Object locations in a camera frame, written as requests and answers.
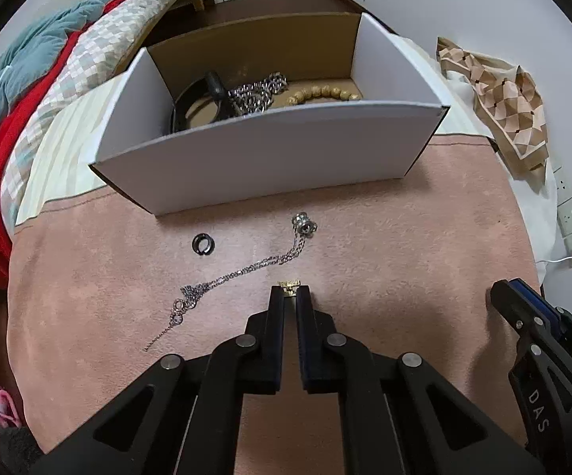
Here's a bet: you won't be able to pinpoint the silver chain necklace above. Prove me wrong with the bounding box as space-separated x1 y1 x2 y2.
143 211 320 353

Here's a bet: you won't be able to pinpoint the beige patterned cloth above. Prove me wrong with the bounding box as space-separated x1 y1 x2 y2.
437 36 549 174

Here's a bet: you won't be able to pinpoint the black ring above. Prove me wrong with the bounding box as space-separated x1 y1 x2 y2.
191 232 216 258

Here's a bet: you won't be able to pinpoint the black bangle bracelet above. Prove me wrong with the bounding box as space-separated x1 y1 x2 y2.
169 70 230 135

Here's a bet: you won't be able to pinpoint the silver chain in box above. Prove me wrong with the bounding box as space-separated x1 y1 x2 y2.
227 70 290 118

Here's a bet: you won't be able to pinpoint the checkered bed sheet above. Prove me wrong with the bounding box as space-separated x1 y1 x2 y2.
0 0 176 238

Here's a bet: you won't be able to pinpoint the white cable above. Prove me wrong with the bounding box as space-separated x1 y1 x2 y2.
533 241 572 266

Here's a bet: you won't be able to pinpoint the teal quilt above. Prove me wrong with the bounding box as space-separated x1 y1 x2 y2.
0 0 111 123

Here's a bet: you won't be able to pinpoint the white power strip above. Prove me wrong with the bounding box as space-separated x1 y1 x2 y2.
553 166 572 268

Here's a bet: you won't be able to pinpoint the pink striped table cloth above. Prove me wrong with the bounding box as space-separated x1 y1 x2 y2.
7 134 536 450

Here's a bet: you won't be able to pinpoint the wooden bead bracelet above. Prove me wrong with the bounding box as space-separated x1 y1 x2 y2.
285 85 361 108

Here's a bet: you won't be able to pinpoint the pink slippers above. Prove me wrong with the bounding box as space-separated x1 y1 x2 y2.
0 387 22 429

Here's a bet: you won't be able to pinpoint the white cardboard box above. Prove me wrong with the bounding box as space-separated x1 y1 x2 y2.
90 13 452 216

